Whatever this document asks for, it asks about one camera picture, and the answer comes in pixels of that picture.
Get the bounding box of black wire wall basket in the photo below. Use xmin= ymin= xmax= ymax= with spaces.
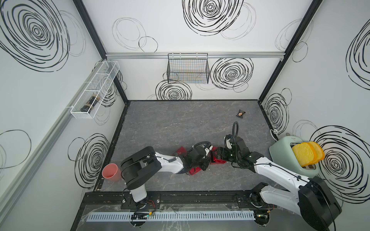
xmin=166 ymin=53 xmax=211 ymax=84

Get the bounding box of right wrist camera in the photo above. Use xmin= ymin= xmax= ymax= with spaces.
xmin=224 ymin=137 xmax=233 ymax=150

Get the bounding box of front yellow toast slice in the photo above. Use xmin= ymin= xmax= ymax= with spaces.
xmin=292 ymin=142 xmax=316 ymax=167

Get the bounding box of white slotted cable duct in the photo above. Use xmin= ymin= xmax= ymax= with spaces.
xmin=86 ymin=211 xmax=255 ymax=222

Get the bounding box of mint green toaster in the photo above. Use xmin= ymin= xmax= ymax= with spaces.
xmin=269 ymin=136 xmax=320 ymax=178

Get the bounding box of yellow toast slice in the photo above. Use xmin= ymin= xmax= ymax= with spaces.
xmin=309 ymin=141 xmax=325 ymax=165
xmin=292 ymin=142 xmax=316 ymax=167

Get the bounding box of left red jewelry box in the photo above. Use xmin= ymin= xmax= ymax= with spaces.
xmin=176 ymin=146 xmax=188 ymax=157

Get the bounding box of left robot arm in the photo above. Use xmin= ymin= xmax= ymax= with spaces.
xmin=119 ymin=141 xmax=213 ymax=203

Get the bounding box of red jewelry box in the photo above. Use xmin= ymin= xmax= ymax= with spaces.
xmin=176 ymin=146 xmax=188 ymax=157
xmin=188 ymin=167 xmax=202 ymax=176

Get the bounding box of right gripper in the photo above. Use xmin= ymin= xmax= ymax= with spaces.
xmin=212 ymin=146 xmax=241 ymax=163

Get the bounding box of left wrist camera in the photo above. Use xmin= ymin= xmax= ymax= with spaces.
xmin=202 ymin=145 xmax=213 ymax=156

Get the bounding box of dark bottle in shelf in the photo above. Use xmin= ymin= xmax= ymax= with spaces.
xmin=80 ymin=95 xmax=100 ymax=113

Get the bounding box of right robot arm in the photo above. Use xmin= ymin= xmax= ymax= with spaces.
xmin=216 ymin=122 xmax=342 ymax=231

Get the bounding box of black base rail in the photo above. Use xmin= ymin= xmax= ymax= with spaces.
xmin=82 ymin=190 xmax=267 ymax=209

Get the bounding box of pink plastic cup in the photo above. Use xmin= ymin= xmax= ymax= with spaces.
xmin=102 ymin=163 xmax=121 ymax=182

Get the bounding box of back yellow toast slice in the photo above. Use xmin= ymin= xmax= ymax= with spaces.
xmin=309 ymin=141 xmax=325 ymax=165

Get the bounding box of middle red jewelry box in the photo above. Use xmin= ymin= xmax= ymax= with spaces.
xmin=188 ymin=167 xmax=202 ymax=176

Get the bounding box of small dark snack wrapper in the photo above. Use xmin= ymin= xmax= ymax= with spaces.
xmin=236 ymin=110 xmax=246 ymax=118

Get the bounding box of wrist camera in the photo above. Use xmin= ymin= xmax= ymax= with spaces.
xmin=202 ymin=145 xmax=213 ymax=156
xmin=224 ymin=137 xmax=233 ymax=150

